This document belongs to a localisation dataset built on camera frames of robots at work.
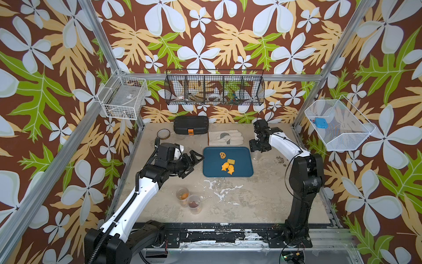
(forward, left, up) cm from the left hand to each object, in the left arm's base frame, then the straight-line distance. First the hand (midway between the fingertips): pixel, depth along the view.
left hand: (201, 160), depth 75 cm
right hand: (+19, -32, -14) cm, 40 cm away
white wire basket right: (+16, -70, +6) cm, 72 cm away
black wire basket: (+47, -7, +8) cm, 48 cm away
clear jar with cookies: (+17, -35, -22) cm, 44 cm away
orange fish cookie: (+9, -13, -21) cm, 26 cm away
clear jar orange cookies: (-11, +9, -15) cm, 20 cm away
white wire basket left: (+32, +43, +11) cm, 54 cm away
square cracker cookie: (+12, -18, -21) cm, 30 cm away
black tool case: (+37, +9, -16) cm, 42 cm away
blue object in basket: (+22, -64, +3) cm, 67 cm away
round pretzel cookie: (+17, -12, -21) cm, 30 cm away
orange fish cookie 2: (+7, -17, -21) cm, 28 cm away
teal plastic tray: (+17, -25, -22) cm, 37 cm away
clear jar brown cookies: (-14, +3, -16) cm, 22 cm away
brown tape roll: (+36, +29, -22) cm, 51 cm away
